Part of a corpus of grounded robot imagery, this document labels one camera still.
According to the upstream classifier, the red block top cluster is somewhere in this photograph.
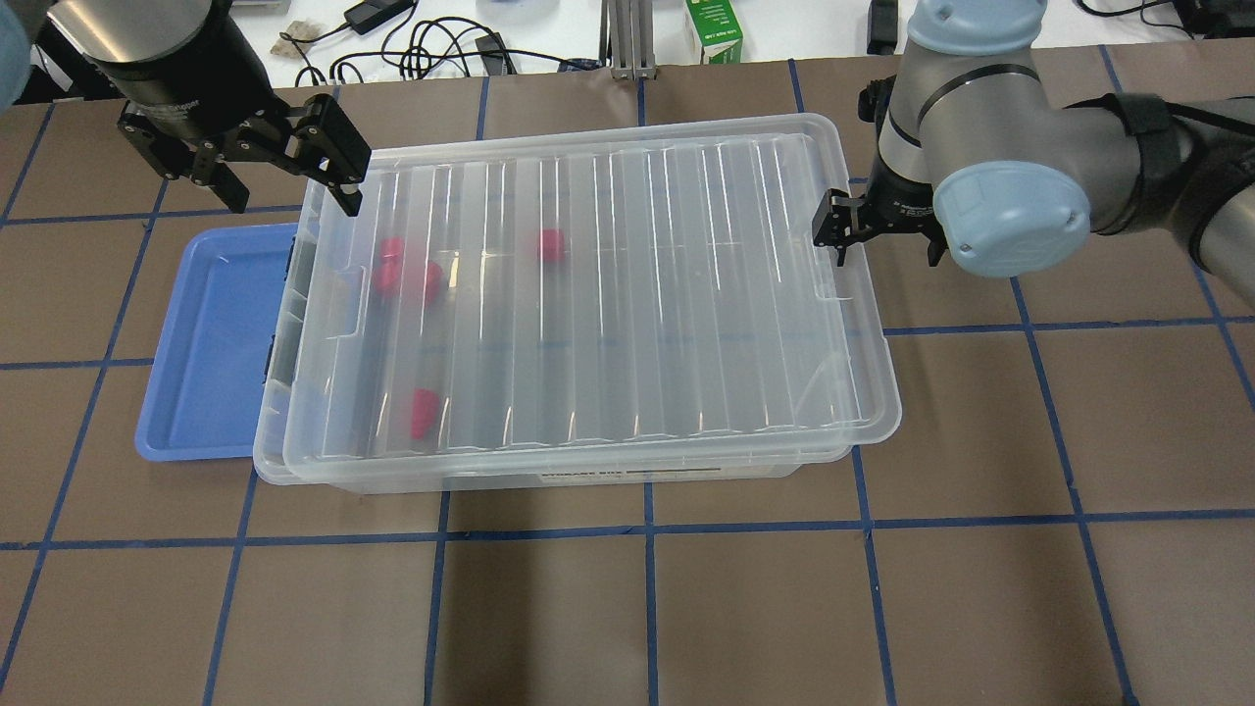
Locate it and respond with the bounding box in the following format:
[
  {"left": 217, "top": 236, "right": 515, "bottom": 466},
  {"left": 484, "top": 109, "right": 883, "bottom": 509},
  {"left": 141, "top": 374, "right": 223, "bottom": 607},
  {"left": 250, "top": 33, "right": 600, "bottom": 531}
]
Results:
[{"left": 377, "top": 237, "right": 405, "bottom": 261}]

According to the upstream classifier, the black power adapter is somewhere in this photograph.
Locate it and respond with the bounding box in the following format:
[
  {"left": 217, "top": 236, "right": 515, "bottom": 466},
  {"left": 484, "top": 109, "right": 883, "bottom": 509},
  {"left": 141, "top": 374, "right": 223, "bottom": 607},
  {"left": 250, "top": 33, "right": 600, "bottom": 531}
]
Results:
[{"left": 343, "top": 0, "right": 417, "bottom": 35}]

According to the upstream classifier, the green milk carton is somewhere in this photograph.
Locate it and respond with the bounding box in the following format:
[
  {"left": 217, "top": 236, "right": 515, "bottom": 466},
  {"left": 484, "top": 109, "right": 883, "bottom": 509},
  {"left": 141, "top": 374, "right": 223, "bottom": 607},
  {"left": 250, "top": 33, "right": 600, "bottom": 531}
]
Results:
[{"left": 681, "top": 0, "right": 745, "bottom": 66}]

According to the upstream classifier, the red block middle cluster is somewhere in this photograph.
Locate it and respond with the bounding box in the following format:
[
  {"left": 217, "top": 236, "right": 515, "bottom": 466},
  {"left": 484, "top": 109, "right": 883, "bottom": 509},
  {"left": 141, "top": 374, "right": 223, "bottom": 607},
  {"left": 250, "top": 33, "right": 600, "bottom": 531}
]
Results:
[{"left": 371, "top": 260, "right": 404, "bottom": 300}]

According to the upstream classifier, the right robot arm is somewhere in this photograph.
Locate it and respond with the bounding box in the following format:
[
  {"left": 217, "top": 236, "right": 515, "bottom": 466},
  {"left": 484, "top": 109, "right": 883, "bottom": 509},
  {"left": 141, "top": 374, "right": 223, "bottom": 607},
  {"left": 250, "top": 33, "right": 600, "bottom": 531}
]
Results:
[{"left": 812, "top": 1, "right": 1254, "bottom": 301}]

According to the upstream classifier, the red block far corner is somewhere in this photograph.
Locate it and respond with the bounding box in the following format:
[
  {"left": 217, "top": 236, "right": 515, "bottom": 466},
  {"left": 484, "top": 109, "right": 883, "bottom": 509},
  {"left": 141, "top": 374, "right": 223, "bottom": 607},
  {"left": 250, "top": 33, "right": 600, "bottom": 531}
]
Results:
[{"left": 536, "top": 228, "right": 569, "bottom": 265}]

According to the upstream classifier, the clear plastic storage box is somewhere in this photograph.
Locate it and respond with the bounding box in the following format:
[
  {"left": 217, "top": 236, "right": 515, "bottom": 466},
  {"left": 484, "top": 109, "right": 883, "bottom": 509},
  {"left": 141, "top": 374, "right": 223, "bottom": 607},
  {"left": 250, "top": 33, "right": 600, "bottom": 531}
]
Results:
[{"left": 254, "top": 114, "right": 884, "bottom": 493}]

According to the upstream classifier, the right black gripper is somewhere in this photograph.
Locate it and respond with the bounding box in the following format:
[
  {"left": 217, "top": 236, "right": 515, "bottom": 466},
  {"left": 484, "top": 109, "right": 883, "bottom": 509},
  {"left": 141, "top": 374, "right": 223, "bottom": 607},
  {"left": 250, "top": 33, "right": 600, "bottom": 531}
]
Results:
[{"left": 812, "top": 186, "right": 949, "bottom": 268}]

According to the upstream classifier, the red block lone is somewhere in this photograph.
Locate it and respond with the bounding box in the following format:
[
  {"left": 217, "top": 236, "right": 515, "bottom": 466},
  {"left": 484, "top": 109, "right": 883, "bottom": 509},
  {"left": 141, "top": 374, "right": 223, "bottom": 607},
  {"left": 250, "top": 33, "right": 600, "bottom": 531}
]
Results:
[{"left": 410, "top": 387, "right": 442, "bottom": 439}]

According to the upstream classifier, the aluminium frame post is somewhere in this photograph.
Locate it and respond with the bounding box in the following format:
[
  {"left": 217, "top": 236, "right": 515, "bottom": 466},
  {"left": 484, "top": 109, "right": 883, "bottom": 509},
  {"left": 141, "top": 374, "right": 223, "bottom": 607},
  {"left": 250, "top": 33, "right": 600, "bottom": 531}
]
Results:
[{"left": 599, "top": 0, "right": 656, "bottom": 82}]

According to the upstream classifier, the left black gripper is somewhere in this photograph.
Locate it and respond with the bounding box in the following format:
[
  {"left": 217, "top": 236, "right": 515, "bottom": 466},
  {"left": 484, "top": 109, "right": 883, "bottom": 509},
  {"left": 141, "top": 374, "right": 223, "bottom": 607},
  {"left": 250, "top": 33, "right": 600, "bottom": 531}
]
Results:
[{"left": 115, "top": 20, "right": 374, "bottom": 219}]

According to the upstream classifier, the blue plastic tray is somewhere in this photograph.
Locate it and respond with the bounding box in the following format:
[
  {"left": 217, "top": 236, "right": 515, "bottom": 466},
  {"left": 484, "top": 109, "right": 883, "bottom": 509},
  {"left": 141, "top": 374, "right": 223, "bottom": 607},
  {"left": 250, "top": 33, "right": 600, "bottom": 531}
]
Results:
[{"left": 134, "top": 224, "right": 297, "bottom": 461}]

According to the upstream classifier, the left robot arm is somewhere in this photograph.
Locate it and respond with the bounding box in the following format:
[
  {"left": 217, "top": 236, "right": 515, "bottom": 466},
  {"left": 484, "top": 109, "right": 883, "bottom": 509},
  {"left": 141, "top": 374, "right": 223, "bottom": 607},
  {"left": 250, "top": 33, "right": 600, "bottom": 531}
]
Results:
[{"left": 3, "top": 1, "right": 371, "bottom": 218}]

